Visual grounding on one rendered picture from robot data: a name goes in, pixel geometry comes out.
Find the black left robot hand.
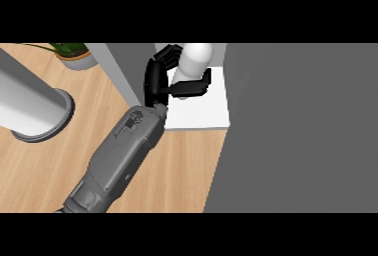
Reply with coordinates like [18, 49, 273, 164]
[143, 44, 213, 108]

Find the white water bottle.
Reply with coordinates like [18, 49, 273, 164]
[170, 43, 215, 85]

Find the dark grey cabinet door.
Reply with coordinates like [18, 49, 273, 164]
[202, 43, 378, 214]

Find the green plant in grey pot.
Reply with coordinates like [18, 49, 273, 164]
[19, 43, 100, 72]

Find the white cylinder with grey base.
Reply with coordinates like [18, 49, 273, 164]
[0, 48, 77, 144]

